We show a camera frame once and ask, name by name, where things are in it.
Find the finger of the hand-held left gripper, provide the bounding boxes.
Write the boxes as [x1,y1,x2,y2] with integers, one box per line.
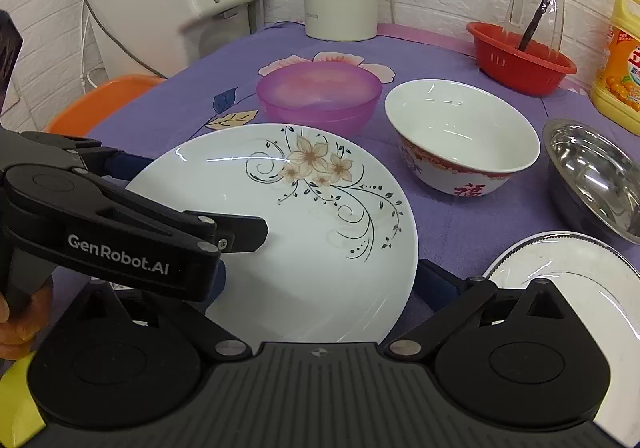
[19,130,157,190]
[182,210,270,255]

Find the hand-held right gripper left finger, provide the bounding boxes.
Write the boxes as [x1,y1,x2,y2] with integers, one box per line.
[65,263,252,363]

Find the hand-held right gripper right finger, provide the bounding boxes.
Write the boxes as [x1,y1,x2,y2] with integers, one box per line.
[387,258,573,363]

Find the white floral plate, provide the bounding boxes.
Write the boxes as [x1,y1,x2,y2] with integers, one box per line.
[125,123,420,344]

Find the purple plastic bowl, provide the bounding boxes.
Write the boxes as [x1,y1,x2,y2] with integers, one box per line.
[256,63,384,138]

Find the white silver-rimmed plate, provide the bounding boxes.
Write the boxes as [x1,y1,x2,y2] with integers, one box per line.
[481,230,640,434]

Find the stainless steel bowl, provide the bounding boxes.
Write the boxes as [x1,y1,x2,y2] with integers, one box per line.
[542,118,640,246]

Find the person's left hand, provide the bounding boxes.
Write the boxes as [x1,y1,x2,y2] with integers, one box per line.
[0,278,54,362]

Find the orange plastic chair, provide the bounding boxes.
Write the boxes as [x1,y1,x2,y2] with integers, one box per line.
[45,74,166,134]

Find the purple floral tablecloth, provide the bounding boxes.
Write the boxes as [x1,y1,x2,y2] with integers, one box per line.
[47,20,640,329]

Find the dark object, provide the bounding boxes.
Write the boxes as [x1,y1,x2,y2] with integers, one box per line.
[0,10,23,114]

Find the white water dispenser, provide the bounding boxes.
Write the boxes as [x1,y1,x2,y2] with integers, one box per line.
[80,0,268,79]

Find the yellow plastic object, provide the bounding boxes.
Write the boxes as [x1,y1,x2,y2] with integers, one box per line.
[0,353,51,448]

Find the red plastic basket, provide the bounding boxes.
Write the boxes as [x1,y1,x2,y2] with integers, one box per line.
[466,22,578,96]

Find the yellow detergent bottle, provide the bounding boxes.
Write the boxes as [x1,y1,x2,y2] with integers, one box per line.
[590,0,640,136]

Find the black stirring stick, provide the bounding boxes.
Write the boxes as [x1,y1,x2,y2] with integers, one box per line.
[517,0,572,53]

